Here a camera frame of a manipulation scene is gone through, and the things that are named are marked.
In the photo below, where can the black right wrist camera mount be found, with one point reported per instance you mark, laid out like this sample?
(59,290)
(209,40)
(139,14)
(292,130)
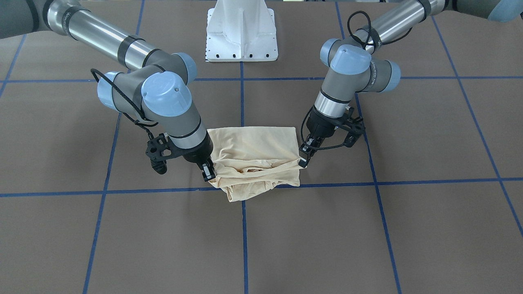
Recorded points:
(159,150)

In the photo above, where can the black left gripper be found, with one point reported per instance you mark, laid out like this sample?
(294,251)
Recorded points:
(320,126)

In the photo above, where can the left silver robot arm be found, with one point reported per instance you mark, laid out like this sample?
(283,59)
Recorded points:
(353,69)

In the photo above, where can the cream long-sleeve printed shirt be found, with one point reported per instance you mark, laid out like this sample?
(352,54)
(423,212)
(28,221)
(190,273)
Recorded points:
(249,161)

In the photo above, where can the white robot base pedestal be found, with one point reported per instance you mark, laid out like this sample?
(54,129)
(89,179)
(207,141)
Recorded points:
(241,31)

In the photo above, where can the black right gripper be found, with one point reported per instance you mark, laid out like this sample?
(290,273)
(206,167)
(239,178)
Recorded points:
(199,154)

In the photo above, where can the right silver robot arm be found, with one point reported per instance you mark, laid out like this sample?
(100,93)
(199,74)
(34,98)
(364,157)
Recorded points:
(154,95)

